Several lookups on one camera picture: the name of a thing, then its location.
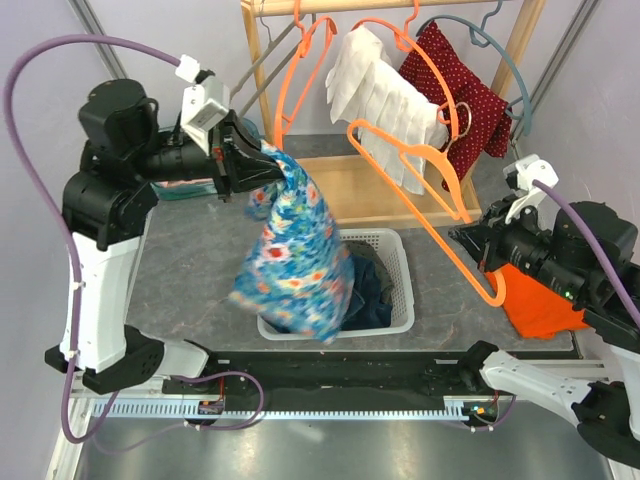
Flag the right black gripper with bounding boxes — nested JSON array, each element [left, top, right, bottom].
[[449, 190, 590, 300]]

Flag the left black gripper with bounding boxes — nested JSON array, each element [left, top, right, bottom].
[[132, 108, 299, 202]]

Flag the peach hanger of floral garment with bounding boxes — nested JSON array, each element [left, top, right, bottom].
[[347, 118, 507, 307]]

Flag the blue floral garment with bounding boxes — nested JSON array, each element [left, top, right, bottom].
[[229, 142, 354, 343]]

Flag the blue denim skirt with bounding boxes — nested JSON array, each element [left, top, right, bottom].
[[341, 254, 394, 331]]

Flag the beige clothes hanger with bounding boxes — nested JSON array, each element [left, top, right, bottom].
[[230, 1, 298, 119]]

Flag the orange hanger of denim skirt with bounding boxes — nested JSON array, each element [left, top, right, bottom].
[[274, 0, 339, 146]]

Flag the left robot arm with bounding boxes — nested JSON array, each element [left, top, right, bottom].
[[44, 79, 283, 395]]

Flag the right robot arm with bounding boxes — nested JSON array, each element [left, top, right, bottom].
[[449, 196, 639, 468]]

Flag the grey-blue clothes hanger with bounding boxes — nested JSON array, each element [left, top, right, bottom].
[[416, 0, 533, 136]]

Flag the orange hanger of white garment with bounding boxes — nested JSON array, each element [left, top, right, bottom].
[[347, 1, 472, 165]]

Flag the teal tub with clothes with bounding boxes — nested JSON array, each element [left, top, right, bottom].
[[149, 124, 261, 201]]

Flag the orange folded cloth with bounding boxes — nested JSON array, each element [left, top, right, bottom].
[[501, 265, 588, 340]]

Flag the wooden clothes rack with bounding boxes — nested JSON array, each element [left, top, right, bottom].
[[239, 0, 549, 230]]

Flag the white plastic basket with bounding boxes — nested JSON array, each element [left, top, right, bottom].
[[255, 228, 416, 342]]

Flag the red dotted garment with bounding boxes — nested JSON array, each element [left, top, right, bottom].
[[416, 22, 512, 179]]

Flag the white garment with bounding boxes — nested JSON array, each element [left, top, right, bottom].
[[325, 25, 451, 195]]

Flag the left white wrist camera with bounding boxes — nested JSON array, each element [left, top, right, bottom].
[[175, 54, 230, 155]]

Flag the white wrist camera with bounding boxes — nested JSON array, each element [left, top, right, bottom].
[[503, 154, 559, 224], [175, 54, 230, 155]]

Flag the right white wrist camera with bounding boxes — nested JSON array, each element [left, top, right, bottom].
[[503, 154, 559, 224]]

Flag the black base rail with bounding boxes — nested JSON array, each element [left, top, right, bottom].
[[162, 347, 519, 414]]

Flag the light blue cable duct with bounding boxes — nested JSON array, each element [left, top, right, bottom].
[[108, 396, 469, 421]]

